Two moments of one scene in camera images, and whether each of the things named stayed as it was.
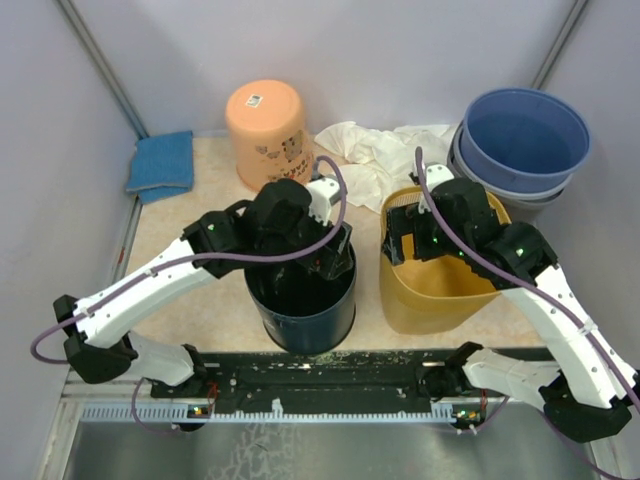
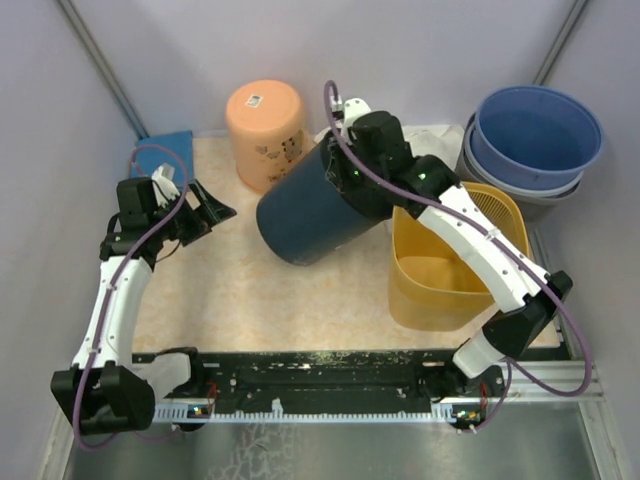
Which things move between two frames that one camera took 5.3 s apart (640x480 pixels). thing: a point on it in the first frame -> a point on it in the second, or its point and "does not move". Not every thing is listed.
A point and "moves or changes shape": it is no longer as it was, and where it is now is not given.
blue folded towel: x=162 y=166 does not move
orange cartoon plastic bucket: x=269 y=132 does not move
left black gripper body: x=325 y=260 -> x=186 y=223
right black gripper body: x=430 y=238 -> x=347 y=177
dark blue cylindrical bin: x=299 y=311 moves or changes shape
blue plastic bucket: x=524 y=141 moves or changes shape
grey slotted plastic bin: x=518 y=207 -> x=533 y=204
